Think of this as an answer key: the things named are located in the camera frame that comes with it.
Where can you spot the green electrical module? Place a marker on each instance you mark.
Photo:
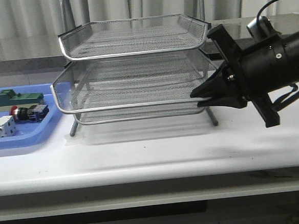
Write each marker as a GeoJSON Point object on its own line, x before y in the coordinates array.
{"type": "Point", "coordinates": [9, 98]}

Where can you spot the mesh tray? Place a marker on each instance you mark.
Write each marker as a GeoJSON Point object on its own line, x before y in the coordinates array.
{"type": "Point", "coordinates": [125, 37]}
{"type": "Point", "coordinates": [131, 81]}
{"type": "Point", "coordinates": [148, 112]}

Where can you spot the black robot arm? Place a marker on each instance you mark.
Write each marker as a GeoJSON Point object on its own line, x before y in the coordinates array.
{"type": "Point", "coordinates": [288, 94]}

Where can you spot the red emergency stop button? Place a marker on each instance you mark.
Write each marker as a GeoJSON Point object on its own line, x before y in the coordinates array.
{"type": "Point", "coordinates": [34, 113]}

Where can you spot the blue plastic tray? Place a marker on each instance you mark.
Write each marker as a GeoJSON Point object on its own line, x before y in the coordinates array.
{"type": "Point", "coordinates": [33, 133]}

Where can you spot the white circuit breaker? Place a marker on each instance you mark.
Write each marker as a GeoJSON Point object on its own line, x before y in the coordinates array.
{"type": "Point", "coordinates": [7, 126]}

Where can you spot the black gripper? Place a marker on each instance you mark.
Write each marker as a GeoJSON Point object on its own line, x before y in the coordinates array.
{"type": "Point", "coordinates": [259, 69]}

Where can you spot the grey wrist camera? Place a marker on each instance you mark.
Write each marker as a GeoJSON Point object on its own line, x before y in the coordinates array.
{"type": "Point", "coordinates": [260, 29]}

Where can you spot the grey metal rack frame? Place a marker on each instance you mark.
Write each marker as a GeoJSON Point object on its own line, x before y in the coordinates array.
{"type": "Point", "coordinates": [68, 21]}

